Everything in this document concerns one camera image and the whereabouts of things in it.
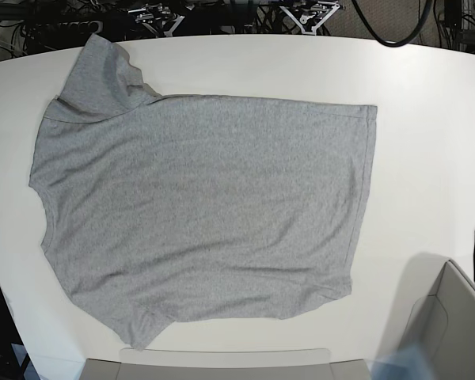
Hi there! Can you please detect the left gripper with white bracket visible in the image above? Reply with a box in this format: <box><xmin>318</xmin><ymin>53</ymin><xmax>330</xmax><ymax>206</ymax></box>
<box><xmin>279</xmin><ymin>2</ymin><xmax>340</xmax><ymax>36</ymax></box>

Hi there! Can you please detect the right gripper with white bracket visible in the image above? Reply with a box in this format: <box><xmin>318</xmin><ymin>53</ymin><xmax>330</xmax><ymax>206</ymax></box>
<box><xmin>127</xmin><ymin>4</ymin><xmax>182</xmax><ymax>36</ymax></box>

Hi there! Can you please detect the grey T-shirt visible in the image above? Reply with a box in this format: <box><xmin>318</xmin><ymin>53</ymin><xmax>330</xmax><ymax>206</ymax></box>
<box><xmin>29</xmin><ymin>35</ymin><xmax>378</xmax><ymax>350</ymax></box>

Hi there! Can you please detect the black power strip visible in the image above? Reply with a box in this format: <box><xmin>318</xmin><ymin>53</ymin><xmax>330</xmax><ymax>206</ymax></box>
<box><xmin>35</xmin><ymin>21</ymin><xmax>104</xmax><ymax>34</ymax></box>

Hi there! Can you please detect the grey box at right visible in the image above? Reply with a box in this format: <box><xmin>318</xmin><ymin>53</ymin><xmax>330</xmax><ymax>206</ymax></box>
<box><xmin>401</xmin><ymin>260</ymin><xmax>475</xmax><ymax>379</ymax></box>

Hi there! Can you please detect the grey box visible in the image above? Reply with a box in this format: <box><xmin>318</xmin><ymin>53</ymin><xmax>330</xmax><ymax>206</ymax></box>
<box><xmin>80</xmin><ymin>348</ymin><xmax>371</xmax><ymax>379</ymax></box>
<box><xmin>401</xmin><ymin>260</ymin><xmax>475</xmax><ymax>379</ymax></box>

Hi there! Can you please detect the grey box at bottom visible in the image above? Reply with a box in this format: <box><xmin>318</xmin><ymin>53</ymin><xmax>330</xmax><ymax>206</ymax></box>
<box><xmin>80</xmin><ymin>348</ymin><xmax>371</xmax><ymax>379</ymax></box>

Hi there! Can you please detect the blue cloth at bottom right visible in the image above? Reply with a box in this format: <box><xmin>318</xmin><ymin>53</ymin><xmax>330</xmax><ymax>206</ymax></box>
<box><xmin>370</xmin><ymin>344</ymin><xmax>433</xmax><ymax>380</ymax></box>

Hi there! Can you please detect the thick black cable loop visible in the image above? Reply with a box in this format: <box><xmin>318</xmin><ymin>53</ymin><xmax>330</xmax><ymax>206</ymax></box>
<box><xmin>351</xmin><ymin>0</ymin><xmax>439</xmax><ymax>47</ymax></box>

